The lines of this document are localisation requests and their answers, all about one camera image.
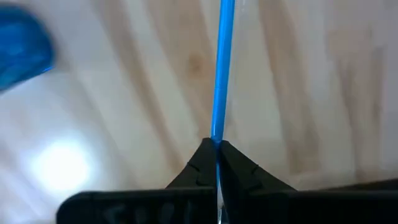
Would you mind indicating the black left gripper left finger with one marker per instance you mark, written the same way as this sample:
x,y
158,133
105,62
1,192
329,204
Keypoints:
x,y
155,207

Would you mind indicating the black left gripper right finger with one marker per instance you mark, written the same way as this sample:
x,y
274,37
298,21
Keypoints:
x,y
295,207

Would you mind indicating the blue drinking straw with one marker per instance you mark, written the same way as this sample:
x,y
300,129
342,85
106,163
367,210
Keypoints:
x,y
222,71

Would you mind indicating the blue faceted plastic tumbler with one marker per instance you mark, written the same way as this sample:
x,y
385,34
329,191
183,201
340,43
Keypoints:
x,y
21,46

